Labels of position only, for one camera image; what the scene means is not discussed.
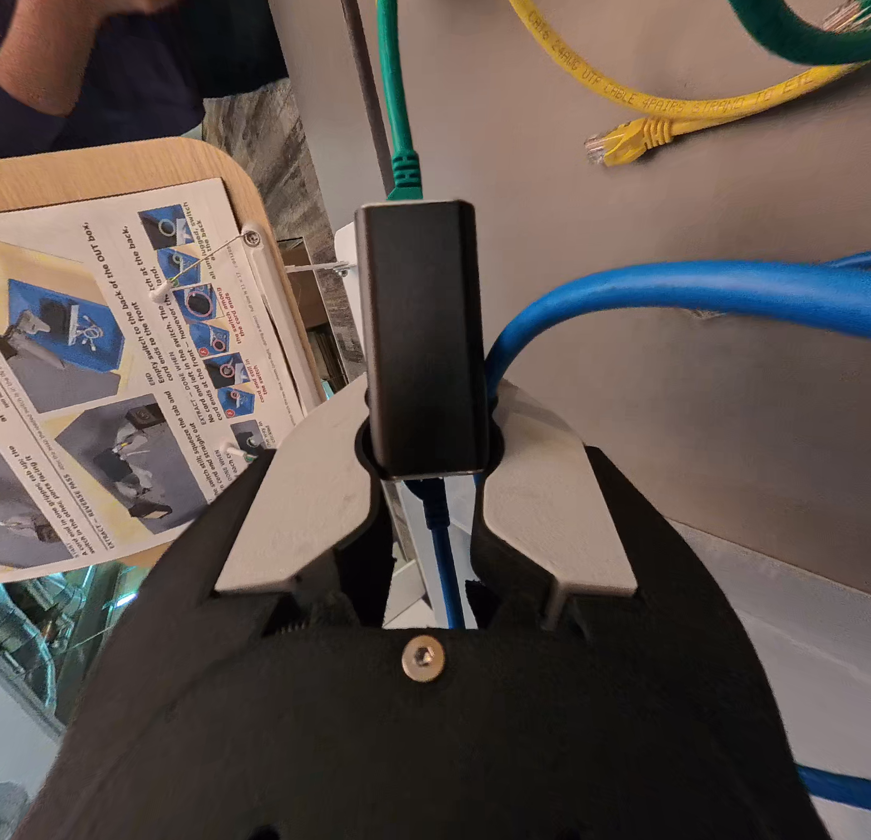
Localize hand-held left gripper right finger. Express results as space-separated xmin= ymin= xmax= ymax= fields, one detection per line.
xmin=470 ymin=377 xmax=639 ymax=626

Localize black network switch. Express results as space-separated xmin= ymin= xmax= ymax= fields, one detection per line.
xmin=354 ymin=199 xmax=492 ymax=481

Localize printed instruction sheet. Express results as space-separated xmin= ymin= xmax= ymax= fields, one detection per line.
xmin=0 ymin=176 xmax=307 ymax=585

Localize yellow ethernet cable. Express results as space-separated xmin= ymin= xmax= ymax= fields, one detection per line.
xmin=493 ymin=0 xmax=865 ymax=168

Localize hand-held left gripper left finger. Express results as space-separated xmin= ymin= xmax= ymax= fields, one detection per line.
xmin=214 ymin=373 xmax=396 ymax=626

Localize green ethernet cable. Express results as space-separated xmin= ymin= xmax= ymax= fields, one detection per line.
xmin=374 ymin=0 xmax=871 ymax=204

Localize blue ethernet cable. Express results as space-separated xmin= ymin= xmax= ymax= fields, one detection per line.
xmin=408 ymin=251 xmax=871 ymax=817

